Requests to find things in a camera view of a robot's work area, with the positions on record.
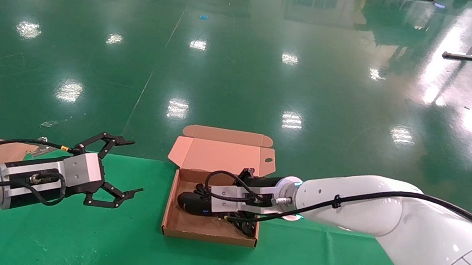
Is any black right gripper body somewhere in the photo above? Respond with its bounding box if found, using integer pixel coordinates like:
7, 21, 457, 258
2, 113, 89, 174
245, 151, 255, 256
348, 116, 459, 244
235, 166, 283, 195

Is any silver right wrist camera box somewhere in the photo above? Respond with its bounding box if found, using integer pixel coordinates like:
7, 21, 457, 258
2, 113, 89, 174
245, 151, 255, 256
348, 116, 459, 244
206, 179, 286, 224

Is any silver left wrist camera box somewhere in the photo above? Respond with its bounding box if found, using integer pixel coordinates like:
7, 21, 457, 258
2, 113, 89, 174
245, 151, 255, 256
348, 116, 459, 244
54, 148, 108, 201

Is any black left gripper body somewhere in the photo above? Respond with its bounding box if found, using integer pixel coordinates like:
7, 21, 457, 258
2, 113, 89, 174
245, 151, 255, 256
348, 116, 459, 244
0, 155, 88, 221

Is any open brown cardboard box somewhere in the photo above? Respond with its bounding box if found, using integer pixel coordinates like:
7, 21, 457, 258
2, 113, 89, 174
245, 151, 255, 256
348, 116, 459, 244
157, 121, 281, 250

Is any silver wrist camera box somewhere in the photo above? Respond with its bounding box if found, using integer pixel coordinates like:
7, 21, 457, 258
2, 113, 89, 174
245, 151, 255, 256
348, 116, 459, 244
54, 148, 108, 201
206, 179, 286, 224

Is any metal binder clip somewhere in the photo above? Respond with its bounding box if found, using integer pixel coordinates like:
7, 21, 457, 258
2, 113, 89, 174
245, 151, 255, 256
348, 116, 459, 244
31, 135, 58, 160

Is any black cabled device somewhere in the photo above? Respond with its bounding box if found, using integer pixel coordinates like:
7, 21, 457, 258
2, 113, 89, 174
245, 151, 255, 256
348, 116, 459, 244
188, 182, 263, 239

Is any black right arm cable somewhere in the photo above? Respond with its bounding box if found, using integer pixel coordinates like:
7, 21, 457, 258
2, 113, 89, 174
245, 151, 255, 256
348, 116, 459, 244
193, 163, 472, 265

